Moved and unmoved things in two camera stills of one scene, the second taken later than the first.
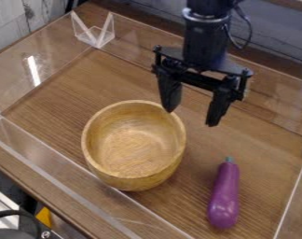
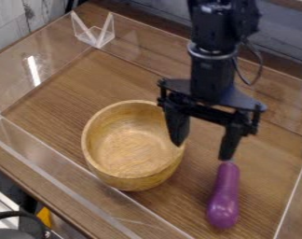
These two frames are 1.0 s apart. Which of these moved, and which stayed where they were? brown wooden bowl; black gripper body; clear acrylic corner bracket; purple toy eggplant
Moved: black gripper body
Stayed: purple toy eggplant; clear acrylic corner bracket; brown wooden bowl
